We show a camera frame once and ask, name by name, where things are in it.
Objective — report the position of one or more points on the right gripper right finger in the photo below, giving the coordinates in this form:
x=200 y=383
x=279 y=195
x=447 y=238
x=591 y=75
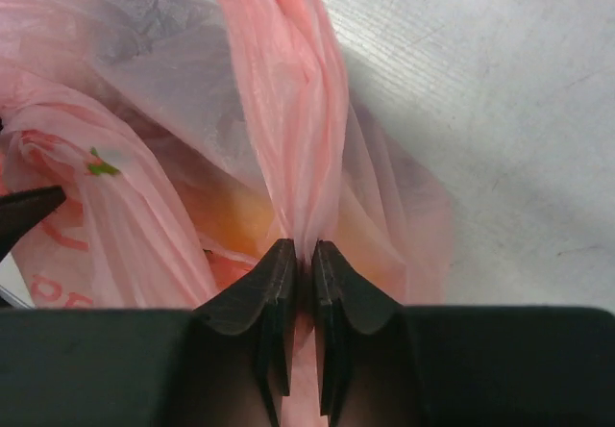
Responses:
x=364 y=363

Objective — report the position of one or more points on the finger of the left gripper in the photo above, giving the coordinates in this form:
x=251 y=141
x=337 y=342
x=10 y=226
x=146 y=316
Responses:
x=21 y=211

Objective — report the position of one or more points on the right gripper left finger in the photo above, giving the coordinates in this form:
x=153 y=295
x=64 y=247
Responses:
x=249 y=331

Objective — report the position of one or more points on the pink plastic bag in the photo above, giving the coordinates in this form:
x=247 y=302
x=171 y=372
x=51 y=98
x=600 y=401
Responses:
x=188 y=137

